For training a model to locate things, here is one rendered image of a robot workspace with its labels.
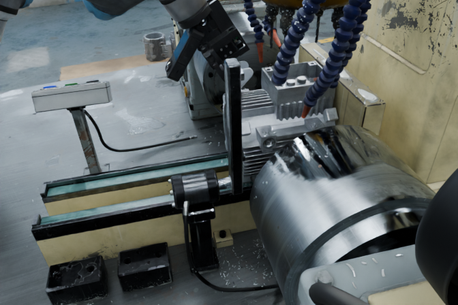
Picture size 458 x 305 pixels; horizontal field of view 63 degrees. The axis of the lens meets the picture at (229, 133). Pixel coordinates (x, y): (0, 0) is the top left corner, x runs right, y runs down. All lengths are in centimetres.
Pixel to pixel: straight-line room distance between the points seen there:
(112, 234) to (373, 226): 55
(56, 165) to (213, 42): 66
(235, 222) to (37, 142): 73
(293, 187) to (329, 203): 6
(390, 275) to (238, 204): 48
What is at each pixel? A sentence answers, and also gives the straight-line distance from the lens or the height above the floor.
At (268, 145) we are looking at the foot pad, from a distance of 71.
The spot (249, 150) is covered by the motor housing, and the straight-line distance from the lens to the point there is 72.
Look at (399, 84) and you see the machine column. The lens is 81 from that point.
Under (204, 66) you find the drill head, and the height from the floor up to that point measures 108.
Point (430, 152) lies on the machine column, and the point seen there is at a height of 104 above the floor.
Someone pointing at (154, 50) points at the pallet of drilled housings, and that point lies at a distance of 338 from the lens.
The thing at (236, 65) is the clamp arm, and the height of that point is 125.
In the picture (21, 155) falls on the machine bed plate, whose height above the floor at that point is 80.
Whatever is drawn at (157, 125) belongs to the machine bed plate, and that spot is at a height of 80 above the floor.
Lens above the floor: 148
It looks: 34 degrees down
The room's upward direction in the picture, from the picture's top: 2 degrees counter-clockwise
